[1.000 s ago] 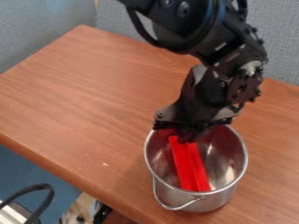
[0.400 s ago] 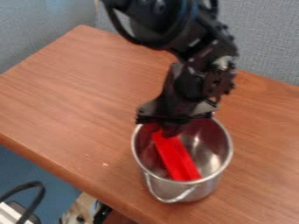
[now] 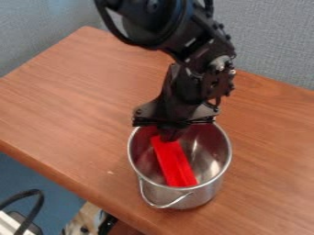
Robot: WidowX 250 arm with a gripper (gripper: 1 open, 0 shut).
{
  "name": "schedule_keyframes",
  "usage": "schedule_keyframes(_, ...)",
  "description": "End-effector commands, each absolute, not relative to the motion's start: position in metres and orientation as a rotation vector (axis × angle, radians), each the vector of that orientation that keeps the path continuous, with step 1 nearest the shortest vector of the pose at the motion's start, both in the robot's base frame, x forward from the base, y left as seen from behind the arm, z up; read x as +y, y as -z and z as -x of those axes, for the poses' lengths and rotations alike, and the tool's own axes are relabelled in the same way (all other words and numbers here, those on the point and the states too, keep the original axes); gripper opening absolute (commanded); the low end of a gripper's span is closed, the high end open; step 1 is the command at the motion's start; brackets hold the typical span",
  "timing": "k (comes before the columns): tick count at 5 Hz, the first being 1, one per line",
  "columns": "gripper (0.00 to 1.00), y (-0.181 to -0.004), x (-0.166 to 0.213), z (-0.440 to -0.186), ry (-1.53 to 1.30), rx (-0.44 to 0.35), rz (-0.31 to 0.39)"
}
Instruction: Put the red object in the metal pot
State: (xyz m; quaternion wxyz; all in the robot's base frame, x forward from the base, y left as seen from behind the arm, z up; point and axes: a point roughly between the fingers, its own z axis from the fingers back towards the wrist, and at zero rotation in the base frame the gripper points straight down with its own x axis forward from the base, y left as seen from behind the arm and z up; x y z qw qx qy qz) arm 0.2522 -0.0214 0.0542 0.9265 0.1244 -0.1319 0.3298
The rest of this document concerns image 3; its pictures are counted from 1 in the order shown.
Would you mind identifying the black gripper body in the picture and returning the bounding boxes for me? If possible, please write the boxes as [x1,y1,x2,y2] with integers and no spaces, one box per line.
[132,63,218,129]

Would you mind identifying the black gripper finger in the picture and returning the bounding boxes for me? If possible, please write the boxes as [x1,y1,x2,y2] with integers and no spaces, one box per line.
[158,127,175,142]
[171,126,190,141]

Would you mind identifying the red plastic block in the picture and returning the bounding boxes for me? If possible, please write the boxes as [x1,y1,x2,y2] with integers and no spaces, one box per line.
[151,136,198,187]

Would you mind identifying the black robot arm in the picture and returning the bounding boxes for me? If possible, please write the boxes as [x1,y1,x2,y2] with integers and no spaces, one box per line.
[94,0,235,141]

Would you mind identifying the metal pot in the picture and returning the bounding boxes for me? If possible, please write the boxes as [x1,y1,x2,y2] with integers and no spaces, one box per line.
[127,124,231,209]

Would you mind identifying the grey device under table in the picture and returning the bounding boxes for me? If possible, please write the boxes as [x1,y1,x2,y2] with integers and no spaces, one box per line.
[0,210,43,235]

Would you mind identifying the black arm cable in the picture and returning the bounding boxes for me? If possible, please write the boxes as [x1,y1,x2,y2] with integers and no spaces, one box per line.
[94,0,136,47]

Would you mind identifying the black cable loop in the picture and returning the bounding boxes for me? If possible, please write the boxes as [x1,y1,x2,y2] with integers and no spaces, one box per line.
[0,188,46,235]

